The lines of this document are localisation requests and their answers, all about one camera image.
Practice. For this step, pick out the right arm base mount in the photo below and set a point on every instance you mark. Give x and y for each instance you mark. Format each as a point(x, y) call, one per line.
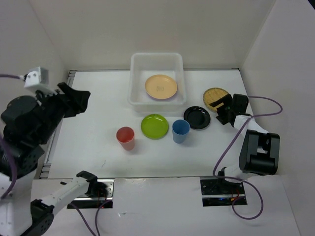
point(218, 192)

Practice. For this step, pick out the purple plastic plate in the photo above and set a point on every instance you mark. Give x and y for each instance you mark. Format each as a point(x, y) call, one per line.
point(161, 100)

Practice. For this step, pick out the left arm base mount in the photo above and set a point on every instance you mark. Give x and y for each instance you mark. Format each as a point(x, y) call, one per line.
point(93, 201)

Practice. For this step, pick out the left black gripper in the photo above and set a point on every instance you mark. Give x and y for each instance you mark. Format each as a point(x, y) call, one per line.
point(77, 100)

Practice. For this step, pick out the round woven bamboo coaster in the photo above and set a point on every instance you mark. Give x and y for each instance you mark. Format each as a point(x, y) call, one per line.
point(212, 95)

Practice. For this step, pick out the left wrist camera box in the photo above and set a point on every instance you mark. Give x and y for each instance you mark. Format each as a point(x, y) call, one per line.
point(37, 79)

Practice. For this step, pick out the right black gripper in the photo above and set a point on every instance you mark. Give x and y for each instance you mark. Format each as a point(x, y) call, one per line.
point(227, 101)

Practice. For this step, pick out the black plastic plate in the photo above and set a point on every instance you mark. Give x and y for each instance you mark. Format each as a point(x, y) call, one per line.
point(197, 117)

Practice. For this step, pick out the clear plastic bin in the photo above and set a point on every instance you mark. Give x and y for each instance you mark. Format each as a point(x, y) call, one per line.
point(145, 65)

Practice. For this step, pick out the red plastic cup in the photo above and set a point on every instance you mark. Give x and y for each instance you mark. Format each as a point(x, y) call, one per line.
point(126, 138)

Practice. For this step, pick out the green plastic plate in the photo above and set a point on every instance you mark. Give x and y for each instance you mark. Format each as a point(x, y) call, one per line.
point(154, 126)

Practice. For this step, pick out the orange plastic plate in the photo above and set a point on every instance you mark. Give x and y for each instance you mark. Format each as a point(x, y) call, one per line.
point(161, 86)

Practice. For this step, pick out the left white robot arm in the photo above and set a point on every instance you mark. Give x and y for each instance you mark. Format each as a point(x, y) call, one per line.
point(29, 123)

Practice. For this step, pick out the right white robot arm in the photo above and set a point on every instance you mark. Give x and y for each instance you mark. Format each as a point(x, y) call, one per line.
point(259, 155)

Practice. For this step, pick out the blue plastic cup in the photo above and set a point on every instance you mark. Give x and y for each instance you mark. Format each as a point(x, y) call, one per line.
point(180, 130)

